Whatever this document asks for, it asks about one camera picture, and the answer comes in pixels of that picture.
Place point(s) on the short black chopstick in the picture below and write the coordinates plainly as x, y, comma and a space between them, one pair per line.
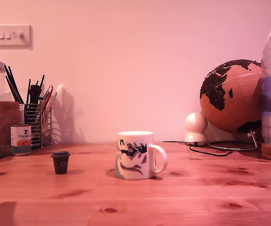
13, 91

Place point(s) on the white pen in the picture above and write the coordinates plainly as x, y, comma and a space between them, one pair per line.
57, 90

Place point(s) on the metal globe stand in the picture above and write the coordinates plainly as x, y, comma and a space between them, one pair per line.
232, 148

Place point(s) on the dark brown coffee capsule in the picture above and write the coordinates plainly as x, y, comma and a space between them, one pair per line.
60, 164

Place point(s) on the white labelled tin can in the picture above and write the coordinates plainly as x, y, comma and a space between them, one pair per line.
20, 141

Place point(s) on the dark wide brush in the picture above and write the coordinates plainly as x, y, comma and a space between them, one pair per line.
34, 94

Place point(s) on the cork world globe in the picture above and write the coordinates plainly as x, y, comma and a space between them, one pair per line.
239, 103

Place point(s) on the red pencil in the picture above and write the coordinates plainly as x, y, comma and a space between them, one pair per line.
48, 94

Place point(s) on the long black chopstick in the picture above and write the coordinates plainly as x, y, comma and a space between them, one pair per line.
10, 78
13, 78

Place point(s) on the slim black stick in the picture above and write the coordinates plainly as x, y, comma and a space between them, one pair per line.
42, 86

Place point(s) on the white printed coffee mug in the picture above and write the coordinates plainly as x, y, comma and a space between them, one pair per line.
135, 146

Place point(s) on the white round desk camera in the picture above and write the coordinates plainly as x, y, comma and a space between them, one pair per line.
195, 122

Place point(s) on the silver foil packet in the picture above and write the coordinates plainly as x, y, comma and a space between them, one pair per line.
22, 115

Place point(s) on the white wall light switch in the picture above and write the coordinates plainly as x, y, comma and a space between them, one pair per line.
12, 42

